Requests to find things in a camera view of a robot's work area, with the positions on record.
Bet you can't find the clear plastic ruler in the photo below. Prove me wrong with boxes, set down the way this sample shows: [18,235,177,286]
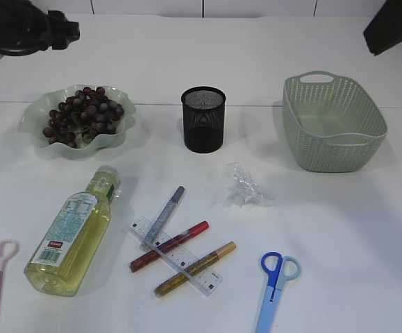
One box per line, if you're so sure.
[124,217,222,296]

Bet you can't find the green wavy plastic plate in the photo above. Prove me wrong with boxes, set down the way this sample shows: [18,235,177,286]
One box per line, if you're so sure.
[19,85,135,159]

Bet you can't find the red glitter pen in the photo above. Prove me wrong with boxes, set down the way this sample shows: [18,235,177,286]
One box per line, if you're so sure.
[128,221,209,273]

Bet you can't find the green woven plastic basket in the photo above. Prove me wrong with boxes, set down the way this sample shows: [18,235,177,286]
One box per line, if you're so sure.
[282,71,387,173]

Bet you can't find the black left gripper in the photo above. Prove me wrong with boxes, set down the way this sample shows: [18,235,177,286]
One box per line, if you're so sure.
[47,10,80,50]

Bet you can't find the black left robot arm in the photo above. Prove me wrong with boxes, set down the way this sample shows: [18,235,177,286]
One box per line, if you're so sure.
[0,1,80,57]

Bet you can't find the purple artificial grape bunch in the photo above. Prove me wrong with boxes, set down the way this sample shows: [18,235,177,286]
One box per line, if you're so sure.
[42,86,126,149]

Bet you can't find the gold glitter pen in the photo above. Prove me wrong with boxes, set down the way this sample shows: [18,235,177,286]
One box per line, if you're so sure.
[154,241,237,298]

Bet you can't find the yellow tea drink bottle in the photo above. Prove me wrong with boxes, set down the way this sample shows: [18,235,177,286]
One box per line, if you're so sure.
[24,166,120,297]

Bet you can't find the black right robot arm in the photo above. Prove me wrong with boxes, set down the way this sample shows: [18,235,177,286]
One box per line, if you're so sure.
[363,0,402,56]

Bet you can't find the black mesh pen holder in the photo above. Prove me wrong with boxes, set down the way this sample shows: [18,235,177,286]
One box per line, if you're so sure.
[181,86,226,153]

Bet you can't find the blue scissors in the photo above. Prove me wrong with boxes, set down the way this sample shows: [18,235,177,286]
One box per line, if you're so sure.
[256,251,301,333]

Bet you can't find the silver glitter pen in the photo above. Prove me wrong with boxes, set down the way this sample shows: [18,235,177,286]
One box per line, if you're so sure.
[140,186,185,250]

